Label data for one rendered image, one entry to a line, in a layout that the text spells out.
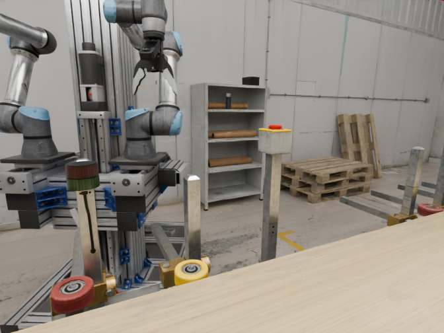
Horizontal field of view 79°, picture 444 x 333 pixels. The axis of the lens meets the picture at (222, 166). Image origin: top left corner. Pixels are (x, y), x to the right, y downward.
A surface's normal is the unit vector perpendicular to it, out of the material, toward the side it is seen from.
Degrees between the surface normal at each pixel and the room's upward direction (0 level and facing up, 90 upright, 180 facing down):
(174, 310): 0
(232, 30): 90
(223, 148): 90
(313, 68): 90
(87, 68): 90
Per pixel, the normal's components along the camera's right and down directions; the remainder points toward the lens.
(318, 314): 0.01, -0.98
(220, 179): 0.47, 0.19
